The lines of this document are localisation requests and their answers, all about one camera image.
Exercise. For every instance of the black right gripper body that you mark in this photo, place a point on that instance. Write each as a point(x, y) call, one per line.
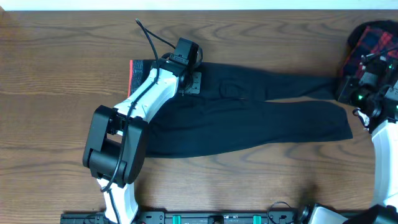
point(356, 93)

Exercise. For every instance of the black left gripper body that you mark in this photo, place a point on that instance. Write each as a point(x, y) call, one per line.
point(193, 84)

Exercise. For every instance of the black leggings red waistband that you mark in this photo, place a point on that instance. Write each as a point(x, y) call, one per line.
point(239, 108)

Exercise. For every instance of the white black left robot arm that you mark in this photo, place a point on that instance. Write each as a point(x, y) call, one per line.
point(116, 144)

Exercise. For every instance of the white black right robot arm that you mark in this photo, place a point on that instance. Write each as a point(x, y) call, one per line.
point(384, 138)

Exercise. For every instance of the red navy plaid garment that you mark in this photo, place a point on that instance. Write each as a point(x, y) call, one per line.
point(368, 38)

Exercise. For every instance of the black mounting rail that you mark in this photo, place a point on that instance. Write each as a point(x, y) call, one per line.
point(137, 216)

